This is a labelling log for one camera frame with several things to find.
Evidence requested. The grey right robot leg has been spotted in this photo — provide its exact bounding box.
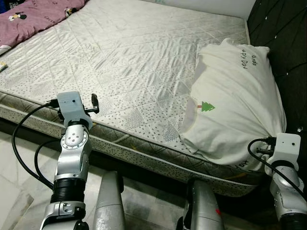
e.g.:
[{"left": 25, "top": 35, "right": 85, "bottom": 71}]
[{"left": 175, "top": 178, "right": 226, "bottom": 230}]

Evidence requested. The pink cartoon print blanket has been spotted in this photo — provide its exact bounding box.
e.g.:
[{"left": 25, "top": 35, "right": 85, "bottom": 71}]
[{"left": 0, "top": 0, "right": 89, "bottom": 47}]

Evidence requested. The short black left arm cable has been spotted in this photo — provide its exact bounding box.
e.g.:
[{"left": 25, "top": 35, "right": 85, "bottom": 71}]
[{"left": 35, "top": 139, "right": 65, "bottom": 185}]

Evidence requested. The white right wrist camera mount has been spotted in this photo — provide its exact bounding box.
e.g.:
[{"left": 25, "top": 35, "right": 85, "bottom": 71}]
[{"left": 265, "top": 133, "right": 302, "bottom": 168}]

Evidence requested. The white pillow with tree print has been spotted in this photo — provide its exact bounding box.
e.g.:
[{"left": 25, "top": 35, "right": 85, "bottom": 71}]
[{"left": 178, "top": 38, "right": 287, "bottom": 172}]

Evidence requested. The white quilted spotted mattress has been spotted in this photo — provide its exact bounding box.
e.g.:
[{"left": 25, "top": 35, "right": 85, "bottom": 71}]
[{"left": 0, "top": 0, "right": 276, "bottom": 185}]

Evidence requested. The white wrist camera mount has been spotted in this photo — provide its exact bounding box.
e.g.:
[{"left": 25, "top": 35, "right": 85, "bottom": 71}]
[
  {"left": 265, "top": 133, "right": 302, "bottom": 168},
  {"left": 57, "top": 91, "right": 94, "bottom": 129}
]

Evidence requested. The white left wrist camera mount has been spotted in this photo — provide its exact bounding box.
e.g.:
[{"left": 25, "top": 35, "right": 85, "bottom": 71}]
[{"left": 57, "top": 91, "right": 94, "bottom": 129}]

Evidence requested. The long black left arm cable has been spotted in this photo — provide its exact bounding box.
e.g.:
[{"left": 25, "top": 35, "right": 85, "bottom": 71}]
[{"left": 12, "top": 100, "right": 60, "bottom": 191}]

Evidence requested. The spotted white bed base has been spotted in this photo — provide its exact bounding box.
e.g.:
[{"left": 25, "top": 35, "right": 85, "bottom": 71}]
[{"left": 0, "top": 103, "right": 264, "bottom": 198}]

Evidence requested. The black tufted headboard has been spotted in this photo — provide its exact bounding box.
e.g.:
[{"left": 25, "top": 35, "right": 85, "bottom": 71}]
[{"left": 245, "top": 0, "right": 307, "bottom": 139}]

